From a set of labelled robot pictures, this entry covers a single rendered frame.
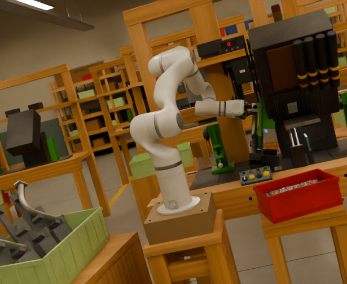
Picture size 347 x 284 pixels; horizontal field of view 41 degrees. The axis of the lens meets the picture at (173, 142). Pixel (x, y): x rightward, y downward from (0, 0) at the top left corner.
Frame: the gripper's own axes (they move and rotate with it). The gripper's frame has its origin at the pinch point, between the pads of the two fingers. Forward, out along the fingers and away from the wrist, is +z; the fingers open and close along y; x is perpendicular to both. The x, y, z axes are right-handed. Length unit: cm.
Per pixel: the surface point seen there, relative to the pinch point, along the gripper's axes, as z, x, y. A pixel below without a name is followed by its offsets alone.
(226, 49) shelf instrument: -16.2, -11.4, 33.4
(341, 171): 40, -9, -42
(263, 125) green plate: 5.3, -3.8, -12.9
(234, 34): -34, 440, 526
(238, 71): -8.9, -3.6, 24.0
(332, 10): 188, 581, 757
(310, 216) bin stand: 23, -23, -72
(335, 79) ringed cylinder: 36.5, -32.5, -6.5
